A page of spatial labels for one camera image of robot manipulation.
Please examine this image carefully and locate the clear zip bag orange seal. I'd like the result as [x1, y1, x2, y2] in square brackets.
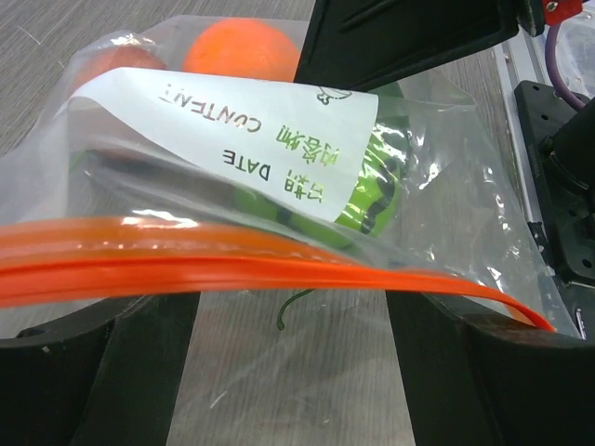
[1, 16, 577, 336]

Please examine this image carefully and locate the brown fake kiwi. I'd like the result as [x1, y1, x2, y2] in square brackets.
[71, 46, 166, 92]

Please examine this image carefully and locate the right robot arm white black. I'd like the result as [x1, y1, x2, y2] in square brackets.
[296, 0, 594, 188]

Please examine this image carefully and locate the orange fake orange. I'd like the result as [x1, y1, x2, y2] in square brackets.
[182, 18, 300, 83]

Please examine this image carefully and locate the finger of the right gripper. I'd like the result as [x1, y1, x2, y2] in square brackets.
[295, 0, 546, 91]

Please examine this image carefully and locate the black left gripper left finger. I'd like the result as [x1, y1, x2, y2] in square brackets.
[1, 293, 198, 445]

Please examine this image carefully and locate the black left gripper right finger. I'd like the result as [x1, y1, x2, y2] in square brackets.
[386, 291, 594, 445]

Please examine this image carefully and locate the green fake fruit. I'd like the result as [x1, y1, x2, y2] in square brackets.
[224, 84, 410, 249]

